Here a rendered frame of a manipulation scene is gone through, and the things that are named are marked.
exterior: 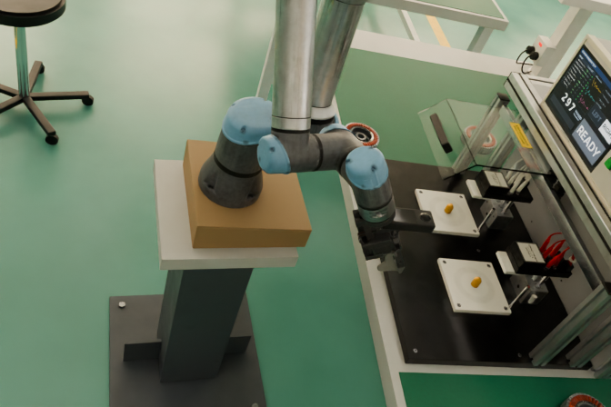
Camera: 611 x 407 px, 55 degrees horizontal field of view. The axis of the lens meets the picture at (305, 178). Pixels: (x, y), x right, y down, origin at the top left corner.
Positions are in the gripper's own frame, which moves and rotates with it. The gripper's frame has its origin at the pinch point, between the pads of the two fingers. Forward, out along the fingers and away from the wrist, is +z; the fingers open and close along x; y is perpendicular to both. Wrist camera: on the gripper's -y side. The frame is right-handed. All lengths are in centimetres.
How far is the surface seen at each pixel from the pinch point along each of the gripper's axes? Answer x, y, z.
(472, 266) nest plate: -5.5, -17.3, 16.9
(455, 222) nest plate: -20.3, -17.1, 16.8
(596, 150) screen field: -8.8, -46.8, -11.3
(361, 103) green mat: -73, -1, 12
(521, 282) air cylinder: 0.1, -27.6, 20.3
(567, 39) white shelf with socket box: -109, -85, 38
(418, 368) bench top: 20.9, 2.0, 9.6
